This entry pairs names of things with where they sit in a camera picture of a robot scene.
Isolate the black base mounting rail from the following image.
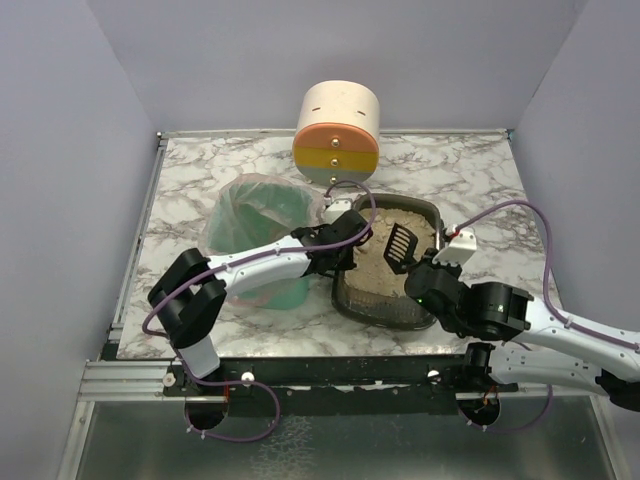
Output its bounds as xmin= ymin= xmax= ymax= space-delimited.
xmin=163 ymin=354 xmax=516 ymax=417

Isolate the green bucket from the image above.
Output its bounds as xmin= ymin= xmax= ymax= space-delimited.
xmin=199 ymin=177 xmax=314 ymax=310

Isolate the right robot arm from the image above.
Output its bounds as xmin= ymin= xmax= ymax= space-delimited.
xmin=404 ymin=257 xmax=639 ymax=411

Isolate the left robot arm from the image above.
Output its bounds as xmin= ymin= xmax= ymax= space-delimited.
xmin=147 ymin=209 xmax=372 ymax=379

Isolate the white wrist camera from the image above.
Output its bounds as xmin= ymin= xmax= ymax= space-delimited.
xmin=432 ymin=225 xmax=477 ymax=268
xmin=323 ymin=196 xmax=353 ymax=224

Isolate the dark litter box tray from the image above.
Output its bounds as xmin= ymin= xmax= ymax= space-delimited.
xmin=331 ymin=193 xmax=443 ymax=331

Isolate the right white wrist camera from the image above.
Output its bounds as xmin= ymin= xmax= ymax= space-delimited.
xmin=432 ymin=225 xmax=477 ymax=268

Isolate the purple cable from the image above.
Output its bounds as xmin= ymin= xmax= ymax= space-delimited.
xmin=142 ymin=179 xmax=377 ymax=446
xmin=447 ymin=199 xmax=640 ymax=436

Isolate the round three-drawer storage box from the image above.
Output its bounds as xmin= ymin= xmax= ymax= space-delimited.
xmin=292 ymin=80 xmax=380 ymax=186

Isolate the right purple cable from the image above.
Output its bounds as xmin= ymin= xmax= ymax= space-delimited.
xmin=447 ymin=199 xmax=640 ymax=436

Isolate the clear plastic bag liner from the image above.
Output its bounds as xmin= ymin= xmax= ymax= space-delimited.
xmin=198 ymin=171 xmax=327 ymax=307

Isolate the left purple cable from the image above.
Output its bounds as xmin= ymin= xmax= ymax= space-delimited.
xmin=142 ymin=179 xmax=377 ymax=446

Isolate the black slotted litter scoop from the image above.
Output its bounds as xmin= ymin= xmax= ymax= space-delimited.
xmin=383 ymin=223 xmax=418 ymax=275

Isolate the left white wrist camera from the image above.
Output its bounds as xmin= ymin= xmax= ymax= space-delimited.
xmin=323 ymin=196 xmax=353 ymax=224

